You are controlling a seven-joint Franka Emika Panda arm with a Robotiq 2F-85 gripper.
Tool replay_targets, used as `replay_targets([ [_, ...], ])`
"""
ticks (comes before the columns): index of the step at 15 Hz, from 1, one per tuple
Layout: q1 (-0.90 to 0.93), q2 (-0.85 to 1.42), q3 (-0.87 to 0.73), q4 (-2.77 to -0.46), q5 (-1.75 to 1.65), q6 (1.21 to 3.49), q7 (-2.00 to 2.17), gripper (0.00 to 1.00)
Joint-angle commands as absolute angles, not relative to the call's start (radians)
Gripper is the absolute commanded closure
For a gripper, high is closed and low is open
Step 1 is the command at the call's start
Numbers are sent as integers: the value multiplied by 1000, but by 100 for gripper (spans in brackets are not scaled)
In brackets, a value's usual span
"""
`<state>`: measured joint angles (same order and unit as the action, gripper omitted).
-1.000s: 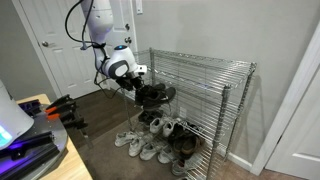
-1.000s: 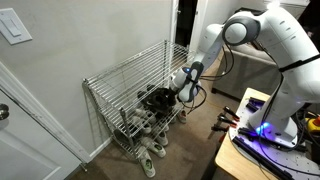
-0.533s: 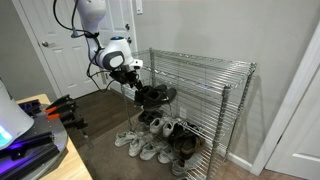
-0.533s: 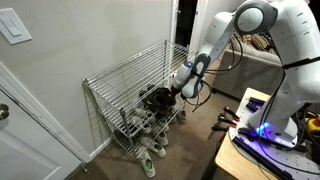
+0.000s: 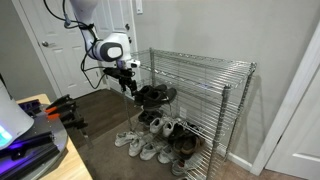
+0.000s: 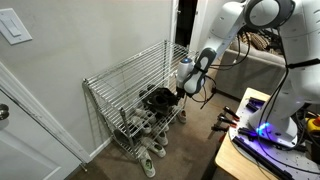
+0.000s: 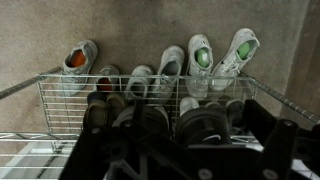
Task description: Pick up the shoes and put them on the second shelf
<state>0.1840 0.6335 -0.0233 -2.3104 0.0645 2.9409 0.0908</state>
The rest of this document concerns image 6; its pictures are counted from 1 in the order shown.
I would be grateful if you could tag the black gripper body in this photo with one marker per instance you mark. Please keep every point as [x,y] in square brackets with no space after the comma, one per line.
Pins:
[180,93]

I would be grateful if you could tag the black sneaker with white swoosh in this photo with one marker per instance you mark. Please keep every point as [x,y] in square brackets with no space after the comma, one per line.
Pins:
[163,101]

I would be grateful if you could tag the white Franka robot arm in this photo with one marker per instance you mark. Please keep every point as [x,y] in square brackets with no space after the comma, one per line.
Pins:
[300,76]

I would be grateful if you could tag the white sneaker orange insole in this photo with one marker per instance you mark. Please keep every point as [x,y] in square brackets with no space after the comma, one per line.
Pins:
[182,117]

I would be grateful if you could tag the grey sofa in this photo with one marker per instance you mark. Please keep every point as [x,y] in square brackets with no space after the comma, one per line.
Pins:
[253,76]

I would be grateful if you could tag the white sneaker green insole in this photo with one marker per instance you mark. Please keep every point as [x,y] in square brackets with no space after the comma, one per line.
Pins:
[146,165]

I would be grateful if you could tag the patterned brown throw pillow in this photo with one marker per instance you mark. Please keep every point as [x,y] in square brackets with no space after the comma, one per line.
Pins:
[261,43]

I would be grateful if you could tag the white baseboard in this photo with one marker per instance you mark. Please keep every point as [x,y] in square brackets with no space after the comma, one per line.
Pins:
[100,149]

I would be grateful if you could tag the red yellow emergency stop button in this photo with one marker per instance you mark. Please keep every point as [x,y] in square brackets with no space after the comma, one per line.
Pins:
[315,125]

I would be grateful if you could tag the white panel door with deadbolt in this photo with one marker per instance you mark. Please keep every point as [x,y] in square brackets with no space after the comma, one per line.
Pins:
[33,150]

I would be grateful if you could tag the small black bracket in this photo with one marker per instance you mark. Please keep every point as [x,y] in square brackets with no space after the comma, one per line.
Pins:
[252,106]
[257,100]

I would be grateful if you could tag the short black aluminium rail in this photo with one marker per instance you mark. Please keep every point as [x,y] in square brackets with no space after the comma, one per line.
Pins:
[248,132]

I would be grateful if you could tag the long black aluminium rail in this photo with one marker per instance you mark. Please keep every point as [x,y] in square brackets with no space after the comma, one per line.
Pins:
[256,155]

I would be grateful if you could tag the grey round base plate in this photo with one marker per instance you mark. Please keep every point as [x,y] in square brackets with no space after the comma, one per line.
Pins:
[300,156]

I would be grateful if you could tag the white door frame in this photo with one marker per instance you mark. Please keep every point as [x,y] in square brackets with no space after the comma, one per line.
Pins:
[43,123]

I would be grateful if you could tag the white light switch plate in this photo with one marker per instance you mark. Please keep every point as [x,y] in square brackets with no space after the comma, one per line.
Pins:
[13,26]

